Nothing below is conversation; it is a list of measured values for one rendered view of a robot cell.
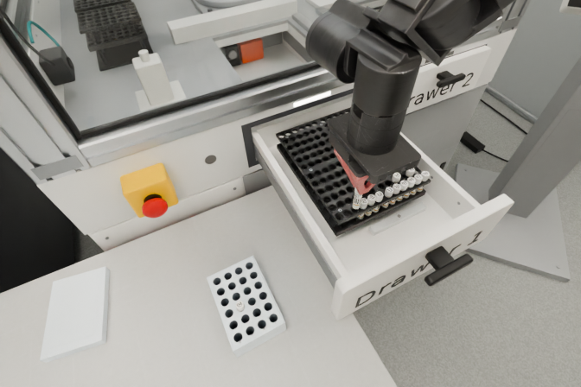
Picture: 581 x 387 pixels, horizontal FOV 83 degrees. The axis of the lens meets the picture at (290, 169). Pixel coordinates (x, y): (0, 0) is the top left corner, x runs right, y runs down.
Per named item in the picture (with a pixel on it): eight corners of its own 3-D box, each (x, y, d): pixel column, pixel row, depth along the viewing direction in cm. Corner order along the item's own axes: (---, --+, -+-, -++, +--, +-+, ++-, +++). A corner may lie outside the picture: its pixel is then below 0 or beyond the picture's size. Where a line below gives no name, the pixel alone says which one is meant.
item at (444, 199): (472, 230, 54) (488, 209, 50) (340, 301, 47) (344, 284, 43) (341, 101, 78) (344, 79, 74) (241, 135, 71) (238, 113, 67)
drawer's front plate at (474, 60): (474, 88, 83) (493, 47, 74) (379, 123, 75) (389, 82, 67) (469, 85, 84) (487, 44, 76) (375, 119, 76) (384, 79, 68)
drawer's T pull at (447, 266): (471, 263, 44) (475, 258, 43) (428, 288, 42) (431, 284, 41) (451, 242, 46) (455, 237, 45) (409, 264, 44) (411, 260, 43)
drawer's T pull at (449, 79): (464, 79, 72) (467, 74, 71) (438, 89, 70) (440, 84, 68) (452, 72, 74) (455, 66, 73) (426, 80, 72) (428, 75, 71)
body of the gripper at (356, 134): (368, 116, 43) (378, 66, 37) (419, 168, 37) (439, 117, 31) (325, 130, 41) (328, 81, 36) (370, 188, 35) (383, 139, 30)
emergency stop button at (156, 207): (172, 214, 55) (164, 200, 52) (148, 224, 54) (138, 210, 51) (168, 201, 57) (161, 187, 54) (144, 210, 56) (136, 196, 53)
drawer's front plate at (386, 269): (484, 239, 55) (516, 200, 46) (335, 321, 47) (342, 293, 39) (475, 231, 56) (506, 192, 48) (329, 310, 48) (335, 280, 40)
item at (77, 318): (105, 343, 51) (101, 339, 50) (45, 363, 50) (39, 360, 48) (110, 269, 59) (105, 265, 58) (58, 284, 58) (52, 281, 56)
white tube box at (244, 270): (286, 330, 52) (285, 322, 49) (237, 358, 49) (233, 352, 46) (255, 264, 59) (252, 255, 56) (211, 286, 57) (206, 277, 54)
